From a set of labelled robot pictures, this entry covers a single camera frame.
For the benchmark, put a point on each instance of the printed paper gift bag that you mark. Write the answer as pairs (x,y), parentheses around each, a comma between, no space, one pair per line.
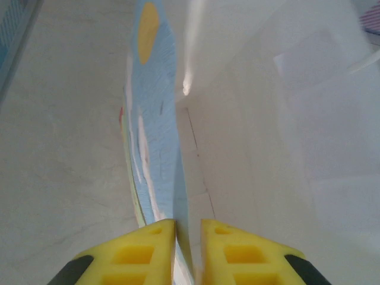
(154,118)

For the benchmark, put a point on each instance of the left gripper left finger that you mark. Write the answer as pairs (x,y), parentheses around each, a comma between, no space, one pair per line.
(133,255)

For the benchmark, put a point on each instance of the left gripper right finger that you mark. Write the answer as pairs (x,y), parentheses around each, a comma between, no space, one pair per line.
(246,255)

